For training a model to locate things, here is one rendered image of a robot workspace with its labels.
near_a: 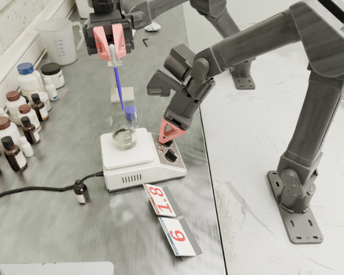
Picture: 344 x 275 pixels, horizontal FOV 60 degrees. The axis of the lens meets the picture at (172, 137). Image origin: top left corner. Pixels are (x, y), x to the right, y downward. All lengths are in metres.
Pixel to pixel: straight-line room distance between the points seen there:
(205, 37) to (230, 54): 1.60
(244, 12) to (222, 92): 1.17
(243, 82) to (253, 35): 0.58
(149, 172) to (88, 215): 0.17
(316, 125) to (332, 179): 0.30
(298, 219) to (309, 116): 0.26
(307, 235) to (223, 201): 0.19
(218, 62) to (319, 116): 0.21
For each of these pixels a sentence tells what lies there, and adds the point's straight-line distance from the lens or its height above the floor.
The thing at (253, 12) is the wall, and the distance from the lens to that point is 2.20.
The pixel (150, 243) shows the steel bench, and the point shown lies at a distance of 0.66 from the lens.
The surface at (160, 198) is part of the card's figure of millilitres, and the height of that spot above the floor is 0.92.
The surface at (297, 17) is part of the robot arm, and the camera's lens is 0.50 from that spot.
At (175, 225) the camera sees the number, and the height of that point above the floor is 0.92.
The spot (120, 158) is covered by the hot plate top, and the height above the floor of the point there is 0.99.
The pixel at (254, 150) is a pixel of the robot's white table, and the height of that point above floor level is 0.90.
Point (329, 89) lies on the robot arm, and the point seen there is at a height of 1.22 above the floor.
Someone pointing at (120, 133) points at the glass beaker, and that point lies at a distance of 0.68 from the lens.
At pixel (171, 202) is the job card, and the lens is 0.71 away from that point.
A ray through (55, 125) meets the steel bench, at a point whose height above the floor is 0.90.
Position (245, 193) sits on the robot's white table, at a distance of 0.75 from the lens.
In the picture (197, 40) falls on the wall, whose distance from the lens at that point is 2.20.
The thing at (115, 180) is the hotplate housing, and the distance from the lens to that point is 0.71.
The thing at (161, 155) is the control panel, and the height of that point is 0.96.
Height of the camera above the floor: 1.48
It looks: 42 degrees down
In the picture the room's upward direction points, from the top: straight up
